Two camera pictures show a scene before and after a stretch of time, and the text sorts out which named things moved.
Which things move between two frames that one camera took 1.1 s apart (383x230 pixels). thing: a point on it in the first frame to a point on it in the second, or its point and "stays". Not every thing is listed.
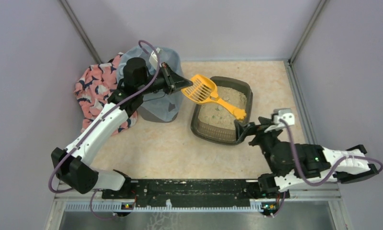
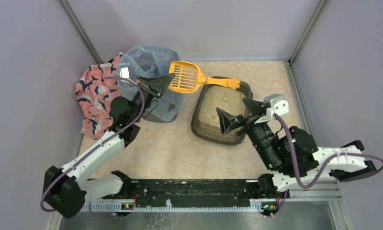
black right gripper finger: (242, 131) to (226, 120)
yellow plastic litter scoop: (203, 90) to (188, 78)
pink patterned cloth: (95, 85) stays
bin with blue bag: (163, 107) stays
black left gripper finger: (176, 82) to (156, 85)
